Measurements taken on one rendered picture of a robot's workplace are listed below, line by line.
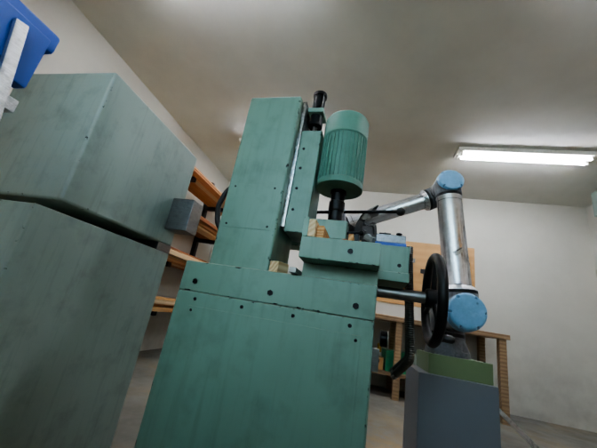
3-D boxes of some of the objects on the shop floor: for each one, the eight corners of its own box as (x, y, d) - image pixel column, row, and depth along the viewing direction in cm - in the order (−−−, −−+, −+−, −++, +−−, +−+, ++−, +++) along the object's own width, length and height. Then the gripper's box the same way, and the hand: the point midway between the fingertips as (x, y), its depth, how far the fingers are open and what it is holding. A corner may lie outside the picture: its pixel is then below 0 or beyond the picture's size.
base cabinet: (343, 745, 50) (377, 322, 71) (87, 604, 65) (177, 288, 86) (354, 556, 92) (373, 323, 113) (195, 496, 107) (238, 300, 128)
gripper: (359, 217, 138) (389, 203, 122) (361, 258, 132) (394, 248, 115) (344, 213, 134) (373, 198, 118) (346, 255, 128) (377, 245, 111)
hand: (378, 221), depth 115 cm, fingers open, 14 cm apart
